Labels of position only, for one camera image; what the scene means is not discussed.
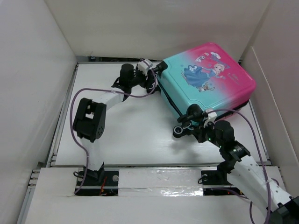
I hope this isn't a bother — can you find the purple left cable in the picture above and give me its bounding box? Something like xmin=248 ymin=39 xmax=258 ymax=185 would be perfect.
xmin=70 ymin=67 xmax=158 ymax=194

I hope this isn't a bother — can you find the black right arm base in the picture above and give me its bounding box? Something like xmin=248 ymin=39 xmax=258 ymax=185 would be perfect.
xmin=198 ymin=170 xmax=246 ymax=199

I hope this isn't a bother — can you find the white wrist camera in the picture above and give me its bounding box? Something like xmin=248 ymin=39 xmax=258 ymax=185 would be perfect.
xmin=203 ymin=109 xmax=217 ymax=128
xmin=136 ymin=59 xmax=153 ymax=76

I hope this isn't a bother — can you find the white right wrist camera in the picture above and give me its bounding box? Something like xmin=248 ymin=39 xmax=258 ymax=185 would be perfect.
xmin=203 ymin=109 xmax=217 ymax=128

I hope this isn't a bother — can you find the aluminium rail frame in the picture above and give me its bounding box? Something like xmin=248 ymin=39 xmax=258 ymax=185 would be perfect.
xmin=17 ymin=63 xmax=285 ymax=224

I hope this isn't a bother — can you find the pink and teal suitcase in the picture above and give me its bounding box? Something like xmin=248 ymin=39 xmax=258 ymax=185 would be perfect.
xmin=151 ymin=42 xmax=256 ymax=140

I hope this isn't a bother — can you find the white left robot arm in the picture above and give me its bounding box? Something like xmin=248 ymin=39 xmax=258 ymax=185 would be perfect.
xmin=69 ymin=59 xmax=158 ymax=185

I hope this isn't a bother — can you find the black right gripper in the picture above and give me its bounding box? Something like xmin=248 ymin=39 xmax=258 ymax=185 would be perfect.
xmin=191 ymin=119 xmax=223 ymax=148

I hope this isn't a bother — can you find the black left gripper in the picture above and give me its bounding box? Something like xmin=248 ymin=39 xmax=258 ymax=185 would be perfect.
xmin=129 ymin=66 xmax=154 ymax=89

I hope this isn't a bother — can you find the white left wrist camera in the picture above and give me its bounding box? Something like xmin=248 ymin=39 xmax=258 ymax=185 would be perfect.
xmin=136 ymin=59 xmax=153 ymax=76

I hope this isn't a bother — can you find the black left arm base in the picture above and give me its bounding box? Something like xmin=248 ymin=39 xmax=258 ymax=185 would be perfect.
xmin=73 ymin=163 xmax=119 ymax=196

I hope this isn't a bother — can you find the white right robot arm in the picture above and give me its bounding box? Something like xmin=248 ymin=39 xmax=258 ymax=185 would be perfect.
xmin=195 ymin=120 xmax=299 ymax=224

